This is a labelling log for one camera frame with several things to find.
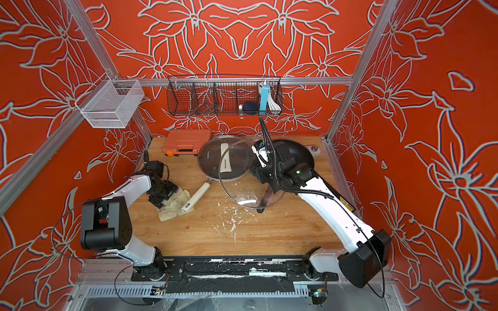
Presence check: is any clear plastic basket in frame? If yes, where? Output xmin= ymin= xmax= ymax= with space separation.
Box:
xmin=77 ymin=80 xmax=144 ymax=129

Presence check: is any black plate with warning label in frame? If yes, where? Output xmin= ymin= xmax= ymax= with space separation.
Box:
xmin=339 ymin=196 xmax=355 ymax=213

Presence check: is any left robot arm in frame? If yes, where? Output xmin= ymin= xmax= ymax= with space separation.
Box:
xmin=80 ymin=151 xmax=179 ymax=280

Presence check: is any light blue white brush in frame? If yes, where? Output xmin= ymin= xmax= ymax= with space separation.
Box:
xmin=258 ymin=80 xmax=281 ymax=115

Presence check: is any pan with white-handled lid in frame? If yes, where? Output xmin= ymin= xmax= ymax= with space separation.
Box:
xmin=197 ymin=136 xmax=254 ymax=181

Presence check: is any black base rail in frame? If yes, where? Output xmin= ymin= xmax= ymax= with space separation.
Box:
xmin=131 ymin=255 xmax=339 ymax=296

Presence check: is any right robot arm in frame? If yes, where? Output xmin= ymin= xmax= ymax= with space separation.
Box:
xmin=251 ymin=118 xmax=392 ymax=288

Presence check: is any black frying pan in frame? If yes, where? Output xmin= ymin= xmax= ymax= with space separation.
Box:
xmin=252 ymin=139 xmax=315 ymax=194

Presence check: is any glass pot lid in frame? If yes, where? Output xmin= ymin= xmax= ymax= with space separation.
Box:
xmin=218 ymin=137 xmax=284 ymax=213

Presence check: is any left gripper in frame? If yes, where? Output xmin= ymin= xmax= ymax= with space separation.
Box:
xmin=148 ymin=179 xmax=178 ymax=208

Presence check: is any blue round object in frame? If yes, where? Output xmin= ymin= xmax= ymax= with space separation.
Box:
xmin=241 ymin=101 xmax=259 ymax=115

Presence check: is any yellow cloth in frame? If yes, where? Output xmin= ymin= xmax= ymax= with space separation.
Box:
xmin=158 ymin=187 xmax=191 ymax=222

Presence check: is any orange tool case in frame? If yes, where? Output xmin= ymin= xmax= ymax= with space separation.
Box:
xmin=163 ymin=129 xmax=212 ymax=157

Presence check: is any black wire basket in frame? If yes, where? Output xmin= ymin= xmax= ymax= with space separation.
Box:
xmin=167 ymin=74 xmax=283 ymax=117

